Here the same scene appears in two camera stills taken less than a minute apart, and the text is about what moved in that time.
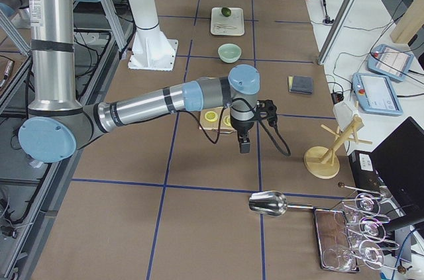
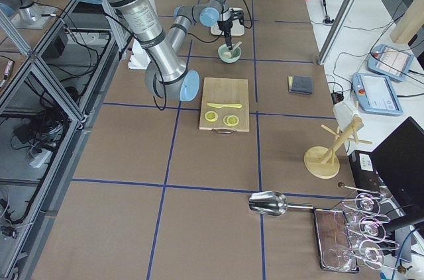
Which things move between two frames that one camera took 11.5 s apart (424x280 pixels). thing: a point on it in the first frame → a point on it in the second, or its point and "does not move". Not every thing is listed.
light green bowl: x=229 y=53 does not move
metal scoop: x=273 y=202 does not move
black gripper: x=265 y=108 → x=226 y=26
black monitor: x=399 y=159 does not move
